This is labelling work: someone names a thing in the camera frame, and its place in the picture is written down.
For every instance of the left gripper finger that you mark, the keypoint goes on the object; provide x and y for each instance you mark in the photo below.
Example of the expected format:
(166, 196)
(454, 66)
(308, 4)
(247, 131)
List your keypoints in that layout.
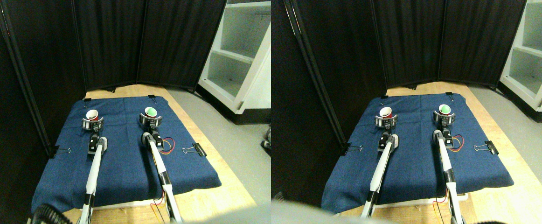
(393, 122)
(86, 124)
(100, 124)
(379, 122)

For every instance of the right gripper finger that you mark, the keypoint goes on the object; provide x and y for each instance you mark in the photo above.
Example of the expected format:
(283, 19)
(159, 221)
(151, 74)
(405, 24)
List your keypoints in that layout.
(143, 121)
(157, 121)
(451, 118)
(437, 118)

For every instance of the red cup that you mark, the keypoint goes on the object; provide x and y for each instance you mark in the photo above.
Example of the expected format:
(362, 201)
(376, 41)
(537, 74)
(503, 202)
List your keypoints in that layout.
(92, 114)
(445, 109)
(385, 112)
(150, 112)

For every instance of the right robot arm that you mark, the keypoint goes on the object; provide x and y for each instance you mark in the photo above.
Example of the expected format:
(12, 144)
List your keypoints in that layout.
(446, 163)
(159, 163)

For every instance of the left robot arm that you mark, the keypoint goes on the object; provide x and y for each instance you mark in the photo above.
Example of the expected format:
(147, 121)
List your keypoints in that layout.
(383, 168)
(94, 172)

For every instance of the dark blue cloth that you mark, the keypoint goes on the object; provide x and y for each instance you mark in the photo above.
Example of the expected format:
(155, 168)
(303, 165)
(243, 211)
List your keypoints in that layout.
(415, 168)
(121, 168)

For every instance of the black curtain stand pole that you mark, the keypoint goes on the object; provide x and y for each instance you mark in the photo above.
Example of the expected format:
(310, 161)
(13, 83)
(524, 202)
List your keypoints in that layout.
(316, 70)
(21, 70)

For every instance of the small black device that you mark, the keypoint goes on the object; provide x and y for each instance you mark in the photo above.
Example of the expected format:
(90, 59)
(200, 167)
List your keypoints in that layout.
(266, 139)

